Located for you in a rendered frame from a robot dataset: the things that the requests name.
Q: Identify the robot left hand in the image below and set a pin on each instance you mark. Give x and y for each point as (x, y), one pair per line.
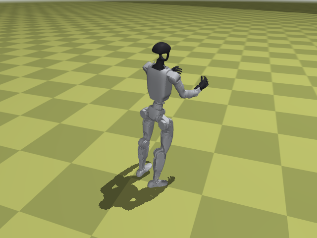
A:
(176, 68)

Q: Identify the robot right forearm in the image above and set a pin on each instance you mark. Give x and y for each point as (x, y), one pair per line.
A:
(192, 93)

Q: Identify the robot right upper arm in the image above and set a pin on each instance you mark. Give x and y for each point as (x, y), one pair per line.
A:
(175, 78)

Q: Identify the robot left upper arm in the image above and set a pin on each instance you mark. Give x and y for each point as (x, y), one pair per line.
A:
(146, 66)

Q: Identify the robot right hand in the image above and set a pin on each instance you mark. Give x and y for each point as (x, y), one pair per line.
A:
(203, 84)

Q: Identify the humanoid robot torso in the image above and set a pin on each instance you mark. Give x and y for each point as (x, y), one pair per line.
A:
(159, 89)

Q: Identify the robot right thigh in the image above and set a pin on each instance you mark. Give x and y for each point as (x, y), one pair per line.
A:
(166, 134)

